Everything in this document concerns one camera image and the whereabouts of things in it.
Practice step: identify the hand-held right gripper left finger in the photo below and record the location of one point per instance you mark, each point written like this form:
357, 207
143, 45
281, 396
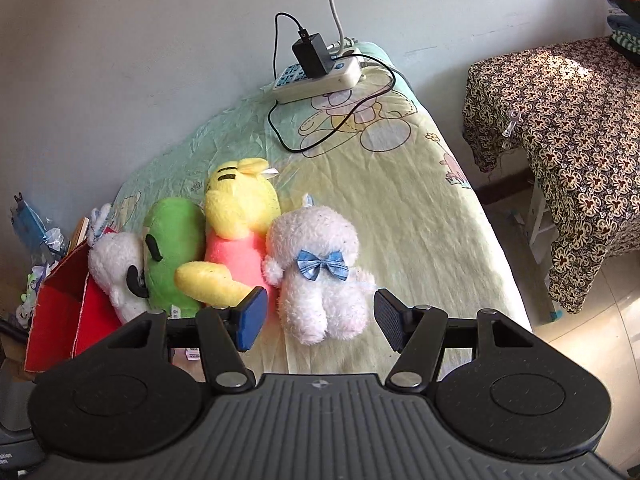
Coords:
252, 317

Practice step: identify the red cardboard box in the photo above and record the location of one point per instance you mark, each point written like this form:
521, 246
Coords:
55, 310

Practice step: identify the blue packet in plastic bag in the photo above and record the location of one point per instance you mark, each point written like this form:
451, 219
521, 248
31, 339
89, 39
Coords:
30, 225

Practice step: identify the small white plush rabbit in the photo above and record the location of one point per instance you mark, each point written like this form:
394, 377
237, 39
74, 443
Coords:
112, 265

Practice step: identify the large white plush rabbit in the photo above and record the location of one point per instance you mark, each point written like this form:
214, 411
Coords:
315, 290

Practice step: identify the white power strip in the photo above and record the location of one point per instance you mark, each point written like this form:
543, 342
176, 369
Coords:
320, 85

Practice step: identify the small white plush figure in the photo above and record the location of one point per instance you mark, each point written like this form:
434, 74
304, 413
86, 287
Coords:
26, 315

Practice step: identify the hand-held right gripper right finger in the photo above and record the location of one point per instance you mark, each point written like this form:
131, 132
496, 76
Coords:
390, 320

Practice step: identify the green plush toy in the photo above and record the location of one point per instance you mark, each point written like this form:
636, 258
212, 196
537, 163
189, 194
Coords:
175, 240

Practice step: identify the small green plush figure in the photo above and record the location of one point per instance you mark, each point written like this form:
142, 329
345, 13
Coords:
36, 279

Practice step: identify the black power adapter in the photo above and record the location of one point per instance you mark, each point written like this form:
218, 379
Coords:
310, 55

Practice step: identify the clear plastic clip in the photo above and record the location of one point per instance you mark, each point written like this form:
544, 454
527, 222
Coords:
511, 124

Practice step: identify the yellow book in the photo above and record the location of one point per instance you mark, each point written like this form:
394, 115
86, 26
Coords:
81, 232

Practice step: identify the white table frame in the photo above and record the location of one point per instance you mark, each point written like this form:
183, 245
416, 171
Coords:
540, 220

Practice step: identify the yellow plush tiger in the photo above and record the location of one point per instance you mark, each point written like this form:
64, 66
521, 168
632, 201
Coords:
240, 210

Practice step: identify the stack of folded clothes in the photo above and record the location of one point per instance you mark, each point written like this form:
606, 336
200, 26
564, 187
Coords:
625, 20

